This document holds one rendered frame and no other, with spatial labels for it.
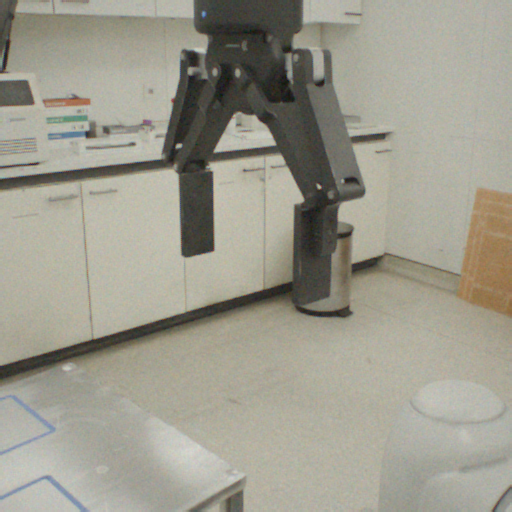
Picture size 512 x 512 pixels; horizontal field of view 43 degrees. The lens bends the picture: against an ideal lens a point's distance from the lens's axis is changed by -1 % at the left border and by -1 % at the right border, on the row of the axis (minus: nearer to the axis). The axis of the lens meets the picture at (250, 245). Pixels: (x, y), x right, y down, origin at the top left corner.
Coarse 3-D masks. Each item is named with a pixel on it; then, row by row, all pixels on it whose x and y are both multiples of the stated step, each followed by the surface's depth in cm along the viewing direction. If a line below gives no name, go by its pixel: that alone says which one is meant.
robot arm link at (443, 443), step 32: (448, 384) 77; (416, 416) 73; (448, 416) 71; (480, 416) 70; (416, 448) 71; (448, 448) 69; (480, 448) 68; (384, 480) 77; (416, 480) 71; (448, 480) 69; (480, 480) 67
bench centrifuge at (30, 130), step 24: (0, 0) 257; (0, 24) 269; (0, 48) 282; (0, 72) 261; (0, 96) 249; (24, 96) 255; (0, 120) 249; (24, 120) 254; (0, 144) 252; (24, 144) 257
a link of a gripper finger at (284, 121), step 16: (240, 64) 43; (240, 80) 43; (256, 80) 43; (256, 96) 43; (288, 96) 44; (256, 112) 43; (272, 112) 42; (288, 112) 43; (272, 128) 43; (288, 128) 42; (304, 128) 43; (288, 144) 42; (304, 144) 42; (288, 160) 42; (304, 160) 42; (304, 176) 41; (304, 192) 41; (320, 192) 41; (304, 208) 41
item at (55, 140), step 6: (66, 132) 308; (72, 132) 310; (78, 132) 313; (84, 132) 315; (48, 138) 303; (54, 138) 305; (60, 138) 307; (66, 138) 309; (72, 138) 311; (78, 138) 313; (84, 138) 315; (48, 144) 303; (54, 144) 305; (60, 144) 307; (66, 144) 309
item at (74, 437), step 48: (48, 384) 108; (96, 384) 108; (0, 432) 94; (48, 432) 94; (96, 432) 94; (144, 432) 94; (0, 480) 83; (48, 480) 83; (96, 480) 83; (144, 480) 84; (192, 480) 84; (240, 480) 84
